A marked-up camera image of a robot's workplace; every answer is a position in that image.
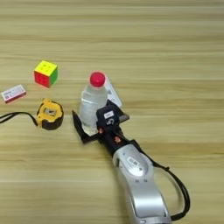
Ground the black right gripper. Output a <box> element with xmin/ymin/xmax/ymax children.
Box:
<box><xmin>71</xmin><ymin>99</ymin><xmax>142</xmax><ymax>159</ymax></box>

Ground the clear bottle with red cap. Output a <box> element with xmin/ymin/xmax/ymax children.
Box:
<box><xmin>78</xmin><ymin>71</ymin><xmax>109</xmax><ymax>137</ymax></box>

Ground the white remote control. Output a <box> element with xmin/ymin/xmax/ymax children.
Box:
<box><xmin>103</xmin><ymin>76</ymin><xmax>123</xmax><ymax>109</ymax></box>

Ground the yellow black tape measure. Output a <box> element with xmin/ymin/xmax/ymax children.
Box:
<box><xmin>0</xmin><ymin>98</ymin><xmax>65</xmax><ymax>131</ymax></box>

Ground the black box with white label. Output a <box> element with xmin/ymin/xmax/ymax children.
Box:
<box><xmin>95</xmin><ymin>105</ymin><xmax>121</xmax><ymax>130</ymax></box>

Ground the colourful puzzle cube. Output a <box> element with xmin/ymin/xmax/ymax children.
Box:
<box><xmin>33</xmin><ymin>59</ymin><xmax>59</xmax><ymax>88</ymax></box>

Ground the small red and white box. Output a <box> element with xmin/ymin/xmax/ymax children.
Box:
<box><xmin>0</xmin><ymin>84</ymin><xmax>27</xmax><ymax>104</ymax></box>

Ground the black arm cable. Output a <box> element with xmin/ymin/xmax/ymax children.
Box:
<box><xmin>136</xmin><ymin>139</ymin><xmax>192</xmax><ymax>222</ymax></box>

